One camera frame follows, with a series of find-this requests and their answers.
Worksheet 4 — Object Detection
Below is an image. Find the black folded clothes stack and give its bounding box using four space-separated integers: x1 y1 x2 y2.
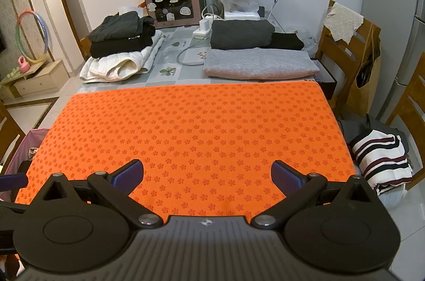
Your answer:
88 11 156 58

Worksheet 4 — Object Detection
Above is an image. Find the purple laundry basket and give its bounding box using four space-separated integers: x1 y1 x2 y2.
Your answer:
4 128 50 174

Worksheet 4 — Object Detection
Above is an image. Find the wooden chair by basket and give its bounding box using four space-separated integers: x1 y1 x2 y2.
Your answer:
0 103 25 175

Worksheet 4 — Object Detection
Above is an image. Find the striped white garment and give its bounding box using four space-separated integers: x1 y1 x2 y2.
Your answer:
349 129 413 195

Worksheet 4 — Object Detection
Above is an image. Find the orange floral table mat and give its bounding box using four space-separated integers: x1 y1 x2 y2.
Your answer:
16 82 354 218

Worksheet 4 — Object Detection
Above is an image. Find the brown tote bag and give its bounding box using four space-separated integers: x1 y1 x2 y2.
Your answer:
341 26 382 118

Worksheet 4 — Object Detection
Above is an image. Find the white folded padded jacket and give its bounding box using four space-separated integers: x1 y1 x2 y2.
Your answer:
79 30 166 83

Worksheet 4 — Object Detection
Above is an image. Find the cream low cabinet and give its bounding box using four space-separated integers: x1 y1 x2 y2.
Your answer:
1 60 69 101

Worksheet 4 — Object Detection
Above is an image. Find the wooden chair with bag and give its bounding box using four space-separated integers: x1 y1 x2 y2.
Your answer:
316 0 381 117

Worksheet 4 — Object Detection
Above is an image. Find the light grey folded garment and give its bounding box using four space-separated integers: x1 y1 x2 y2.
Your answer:
203 48 319 80

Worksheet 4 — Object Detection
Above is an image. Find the pink kettlebell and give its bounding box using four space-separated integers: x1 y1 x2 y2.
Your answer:
17 56 31 74

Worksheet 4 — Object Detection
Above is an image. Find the dark grey folded garment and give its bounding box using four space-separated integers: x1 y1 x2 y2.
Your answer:
210 20 275 50

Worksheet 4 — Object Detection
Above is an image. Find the colourful hula hoop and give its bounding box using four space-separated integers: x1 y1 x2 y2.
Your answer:
14 10 51 64

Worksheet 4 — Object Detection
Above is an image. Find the beige cloth on chair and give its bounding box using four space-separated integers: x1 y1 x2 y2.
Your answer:
324 2 364 44

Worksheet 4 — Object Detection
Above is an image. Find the white power strip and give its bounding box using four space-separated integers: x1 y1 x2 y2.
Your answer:
192 13 223 39

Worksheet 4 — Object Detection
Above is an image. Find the silver refrigerator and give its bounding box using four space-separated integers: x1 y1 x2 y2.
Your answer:
378 0 424 121

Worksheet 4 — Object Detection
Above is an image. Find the grey cable on table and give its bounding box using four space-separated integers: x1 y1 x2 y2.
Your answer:
176 37 213 66

